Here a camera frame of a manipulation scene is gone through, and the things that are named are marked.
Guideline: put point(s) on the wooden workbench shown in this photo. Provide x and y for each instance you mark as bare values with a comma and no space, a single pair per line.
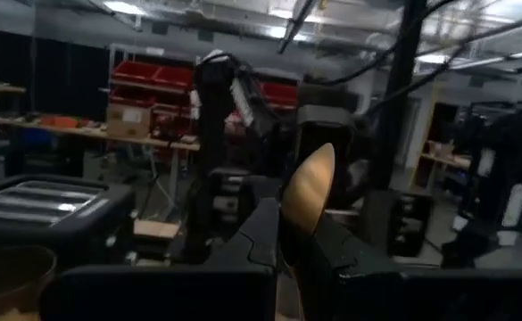
64,130

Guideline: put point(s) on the black four-slot toaster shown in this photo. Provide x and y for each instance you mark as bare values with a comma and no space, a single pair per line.
42,209

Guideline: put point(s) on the shelf with red bins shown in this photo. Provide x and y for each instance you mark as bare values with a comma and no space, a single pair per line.
153,76

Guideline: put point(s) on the amber faceted glass tumbler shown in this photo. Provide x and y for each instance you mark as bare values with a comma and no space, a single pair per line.
10,276

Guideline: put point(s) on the cardboard box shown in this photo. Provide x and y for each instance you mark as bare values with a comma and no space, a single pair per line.
129,121

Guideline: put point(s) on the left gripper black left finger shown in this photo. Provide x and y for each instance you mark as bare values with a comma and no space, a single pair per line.
242,276

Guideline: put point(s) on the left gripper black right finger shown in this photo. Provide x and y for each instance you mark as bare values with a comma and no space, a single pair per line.
376,294

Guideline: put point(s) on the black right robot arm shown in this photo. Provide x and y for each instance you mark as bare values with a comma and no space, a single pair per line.
216,156

